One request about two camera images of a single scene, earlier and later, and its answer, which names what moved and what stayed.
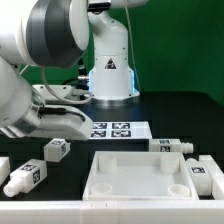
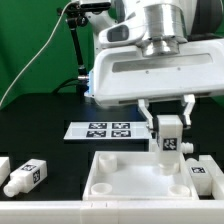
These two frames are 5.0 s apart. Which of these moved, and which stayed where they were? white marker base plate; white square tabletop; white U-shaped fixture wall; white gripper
Moved: white gripper
Stayed: white U-shaped fixture wall; white marker base plate; white square tabletop
